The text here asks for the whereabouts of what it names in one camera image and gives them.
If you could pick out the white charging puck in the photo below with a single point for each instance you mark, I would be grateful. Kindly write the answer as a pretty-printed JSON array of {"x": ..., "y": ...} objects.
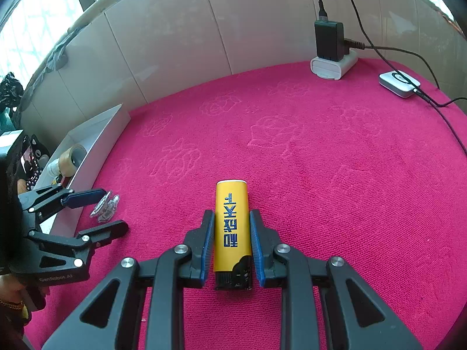
[{"x": 397, "y": 84}]

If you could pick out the dark green cloth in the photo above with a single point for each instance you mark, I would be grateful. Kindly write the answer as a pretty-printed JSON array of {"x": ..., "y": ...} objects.
[{"x": 4, "y": 121}]

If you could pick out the grey rag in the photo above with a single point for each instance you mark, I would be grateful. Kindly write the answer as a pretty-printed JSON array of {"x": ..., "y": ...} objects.
[{"x": 58, "y": 54}]

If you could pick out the brown tape roll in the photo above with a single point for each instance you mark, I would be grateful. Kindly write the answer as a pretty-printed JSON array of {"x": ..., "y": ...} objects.
[{"x": 67, "y": 160}]

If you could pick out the small white bottle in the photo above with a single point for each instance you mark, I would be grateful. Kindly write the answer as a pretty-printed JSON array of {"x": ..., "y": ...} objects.
[{"x": 54, "y": 169}]

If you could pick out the gold bangle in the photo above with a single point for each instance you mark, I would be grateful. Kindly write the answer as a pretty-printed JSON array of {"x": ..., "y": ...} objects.
[{"x": 11, "y": 304}]

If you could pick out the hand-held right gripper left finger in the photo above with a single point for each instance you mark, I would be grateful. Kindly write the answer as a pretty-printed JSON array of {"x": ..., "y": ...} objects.
[{"x": 208, "y": 248}]

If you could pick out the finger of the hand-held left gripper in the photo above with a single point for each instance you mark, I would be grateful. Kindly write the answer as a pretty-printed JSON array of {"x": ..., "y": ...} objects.
[
  {"x": 105, "y": 230},
  {"x": 82, "y": 197}
]

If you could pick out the person's left hand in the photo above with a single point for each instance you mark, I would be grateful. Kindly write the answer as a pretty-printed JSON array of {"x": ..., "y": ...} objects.
[{"x": 12, "y": 288}]

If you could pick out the white cardboard box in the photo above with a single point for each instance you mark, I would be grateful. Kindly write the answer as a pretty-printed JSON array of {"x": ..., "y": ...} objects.
[{"x": 98, "y": 142}]

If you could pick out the black plastic bag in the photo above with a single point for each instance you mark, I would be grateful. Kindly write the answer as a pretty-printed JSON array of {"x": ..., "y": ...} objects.
[{"x": 9, "y": 89}]

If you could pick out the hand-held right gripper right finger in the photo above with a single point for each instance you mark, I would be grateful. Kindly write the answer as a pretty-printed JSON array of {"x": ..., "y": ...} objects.
[{"x": 255, "y": 251}]

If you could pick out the black power adapter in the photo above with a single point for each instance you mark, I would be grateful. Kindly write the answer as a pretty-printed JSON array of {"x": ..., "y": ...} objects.
[{"x": 328, "y": 40}]

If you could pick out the yellow lighter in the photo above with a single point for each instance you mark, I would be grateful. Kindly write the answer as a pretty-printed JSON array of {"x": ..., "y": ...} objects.
[{"x": 231, "y": 226}]

